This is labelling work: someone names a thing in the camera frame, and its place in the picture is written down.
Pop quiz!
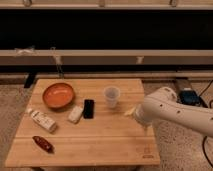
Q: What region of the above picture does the black eraser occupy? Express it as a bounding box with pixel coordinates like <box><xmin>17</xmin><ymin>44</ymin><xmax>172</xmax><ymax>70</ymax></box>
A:
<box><xmin>83</xmin><ymin>99</ymin><xmax>94</xmax><ymax>119</ymax></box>

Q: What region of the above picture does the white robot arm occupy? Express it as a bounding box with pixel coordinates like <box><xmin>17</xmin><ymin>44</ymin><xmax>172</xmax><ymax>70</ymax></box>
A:
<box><xmin>133</xmin><ymin>87</ymin><xmax>213</xmax><ymax>138</ymax></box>

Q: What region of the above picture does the white sponge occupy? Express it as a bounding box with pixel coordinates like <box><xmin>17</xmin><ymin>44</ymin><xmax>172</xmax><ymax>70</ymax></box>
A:
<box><xmin>68</xmin><ymin>106</ymin><xmax>83</xmax><ymax>124</ymax></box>

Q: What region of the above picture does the clear plastic cup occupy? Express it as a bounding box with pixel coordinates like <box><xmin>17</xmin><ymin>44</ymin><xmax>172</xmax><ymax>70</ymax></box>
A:
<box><xmin>103</xmin><ymin>86</ymin><xmax>120</xmax><ymax>108</ymax></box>

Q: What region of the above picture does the orange bowl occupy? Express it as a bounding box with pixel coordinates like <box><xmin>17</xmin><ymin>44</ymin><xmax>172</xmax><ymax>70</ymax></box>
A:
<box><xmin>42</xmin><ymin>83</ymin><xmax>75</xmax><ymax>109</ymax></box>

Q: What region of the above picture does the wooden table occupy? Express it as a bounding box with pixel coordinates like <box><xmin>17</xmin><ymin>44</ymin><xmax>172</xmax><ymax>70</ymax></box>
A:
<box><xmin>5</xmin><ymin>79</ymin><xmax>160</xmax><ymax>167</ymax></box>

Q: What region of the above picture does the white bottle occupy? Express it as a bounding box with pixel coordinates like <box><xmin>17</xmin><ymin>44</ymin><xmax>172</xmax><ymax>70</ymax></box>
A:
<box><xmin>27</xmin><ymin>108</ymin><xmax>57</xmax><ymax>133</ymax></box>

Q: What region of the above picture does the blue device on floor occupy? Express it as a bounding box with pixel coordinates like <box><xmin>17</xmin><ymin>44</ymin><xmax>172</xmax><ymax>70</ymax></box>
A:
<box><xmin>179</xmin><ymin>89</ymin><xmax>200</xmax><ymax>106</ymax></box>

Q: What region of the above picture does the black cable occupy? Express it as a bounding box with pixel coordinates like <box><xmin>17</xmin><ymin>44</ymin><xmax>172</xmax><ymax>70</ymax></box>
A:
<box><xmin>199</xmin><ymin>79</ymin><xmax>213</xmax><ymax>169</ymax></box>

